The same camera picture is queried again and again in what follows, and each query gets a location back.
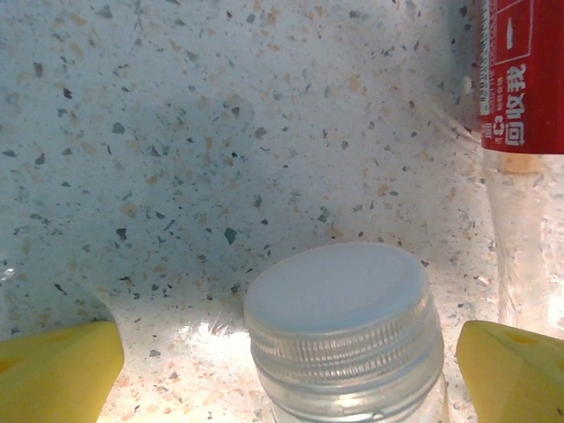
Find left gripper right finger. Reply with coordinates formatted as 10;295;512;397
455;320;564;423

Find white label square bottle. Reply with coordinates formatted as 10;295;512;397
83;241;462;423

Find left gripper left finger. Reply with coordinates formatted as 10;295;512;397
0;320;126;423

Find red label cola bottle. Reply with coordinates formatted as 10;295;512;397
478;0;564;340

